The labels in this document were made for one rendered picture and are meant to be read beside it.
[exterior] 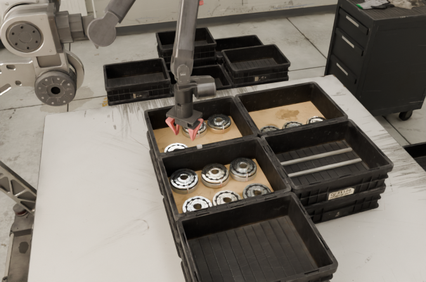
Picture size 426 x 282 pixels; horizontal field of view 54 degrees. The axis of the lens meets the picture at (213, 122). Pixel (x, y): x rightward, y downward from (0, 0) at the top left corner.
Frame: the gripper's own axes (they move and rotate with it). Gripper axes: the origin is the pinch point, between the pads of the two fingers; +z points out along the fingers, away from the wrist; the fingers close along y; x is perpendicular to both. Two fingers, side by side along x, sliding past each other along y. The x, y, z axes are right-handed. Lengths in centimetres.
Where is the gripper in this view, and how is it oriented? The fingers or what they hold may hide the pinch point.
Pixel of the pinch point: (185, 135)
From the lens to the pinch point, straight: 140.5
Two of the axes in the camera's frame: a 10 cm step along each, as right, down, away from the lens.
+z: -0.1, 8.0, 6.1
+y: -8.8, -3.0, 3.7
